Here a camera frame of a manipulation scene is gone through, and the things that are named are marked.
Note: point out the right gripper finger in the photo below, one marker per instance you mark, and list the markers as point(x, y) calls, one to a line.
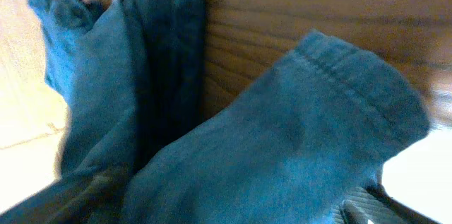
point(373, 205)

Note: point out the dark blue denim shorts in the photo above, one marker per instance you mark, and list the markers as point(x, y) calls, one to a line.
point(320, 122)

